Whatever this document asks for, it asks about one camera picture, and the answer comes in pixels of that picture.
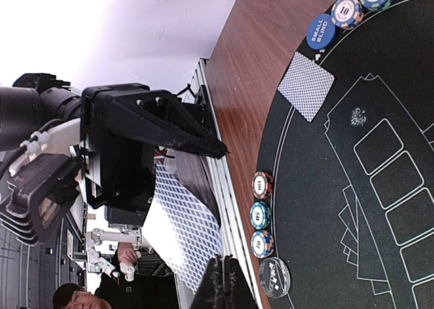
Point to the white chip stack front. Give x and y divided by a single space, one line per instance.
262 243

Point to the aluminium front rail frame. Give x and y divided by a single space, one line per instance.
234 241

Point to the round black poker mat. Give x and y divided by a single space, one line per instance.
352 204

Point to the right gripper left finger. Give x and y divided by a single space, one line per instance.
210 293

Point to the brown chip stack front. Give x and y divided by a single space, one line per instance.
262 185

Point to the face-down cards player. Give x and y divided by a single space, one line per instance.
305 85

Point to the blue round blind button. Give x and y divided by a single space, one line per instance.
321 32

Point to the person behind the table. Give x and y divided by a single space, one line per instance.
143 292

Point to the white chip stack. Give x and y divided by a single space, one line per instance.
347 14
262 243

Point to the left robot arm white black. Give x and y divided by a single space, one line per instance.
38 102

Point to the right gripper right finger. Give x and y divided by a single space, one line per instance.
236 292

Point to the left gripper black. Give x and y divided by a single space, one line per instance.
118 124

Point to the clear round dealer puck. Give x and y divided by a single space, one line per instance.
274 277

